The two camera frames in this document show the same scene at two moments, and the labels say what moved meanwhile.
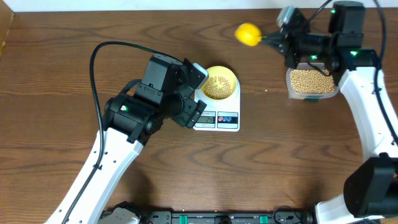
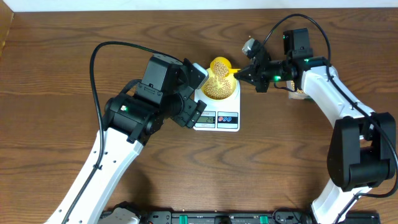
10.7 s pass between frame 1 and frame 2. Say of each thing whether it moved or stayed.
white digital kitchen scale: stayed
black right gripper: moved
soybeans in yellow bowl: stayed
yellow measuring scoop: moved
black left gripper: stayed
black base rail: stayed
